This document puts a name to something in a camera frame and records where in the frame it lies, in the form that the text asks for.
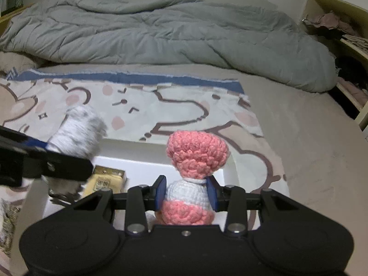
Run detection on pink folded cloth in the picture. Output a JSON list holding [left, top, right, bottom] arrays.
[[336, 76, 368, 104]]

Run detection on grey duvet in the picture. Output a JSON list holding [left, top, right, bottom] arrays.
[[0, 0, 338, 92]]

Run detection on beige folded clothes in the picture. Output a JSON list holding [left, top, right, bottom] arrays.
[[341, 34, 368, 54]]

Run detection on curved wooden shelf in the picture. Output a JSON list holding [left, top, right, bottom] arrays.
[[0, 3, 35, 35]]

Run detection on pink white crochet toy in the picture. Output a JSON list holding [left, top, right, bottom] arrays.
[[155, 130, 230, 226]]

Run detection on beige fluffy pillows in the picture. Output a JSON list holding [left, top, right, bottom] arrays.
[[0, 50, 43, 71]]

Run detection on pink crumpled clothes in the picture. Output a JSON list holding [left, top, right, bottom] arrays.
[[302, 11, 358, 36]]

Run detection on grey crochet yarn bundle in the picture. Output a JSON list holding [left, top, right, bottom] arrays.
[[43, 105, 108, 204]]

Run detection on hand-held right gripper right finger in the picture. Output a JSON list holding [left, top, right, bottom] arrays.
[[206, 177, 298, 235]]

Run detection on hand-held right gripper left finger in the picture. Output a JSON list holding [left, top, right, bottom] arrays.
[[73, 175, 167, 235]]

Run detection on bear printed blanket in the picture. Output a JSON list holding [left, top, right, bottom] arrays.
[[0, 67, 288, 265]]

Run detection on wooden shelf with clothes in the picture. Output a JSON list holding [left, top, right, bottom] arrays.
[[300, 0, 368, 133]]

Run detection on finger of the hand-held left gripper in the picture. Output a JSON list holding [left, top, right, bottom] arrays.
[[0, 147, 94, 187], [0, 126, 48, 151]]

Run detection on yellow tissue pack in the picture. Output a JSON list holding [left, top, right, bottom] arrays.
[[83, 165, 127, 199]]

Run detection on beige bed sheet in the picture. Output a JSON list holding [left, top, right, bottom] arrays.
[[37, 63, 368, 276]]

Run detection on white cardboard box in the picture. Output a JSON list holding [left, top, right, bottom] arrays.
[[10, 138, 289, 276]]

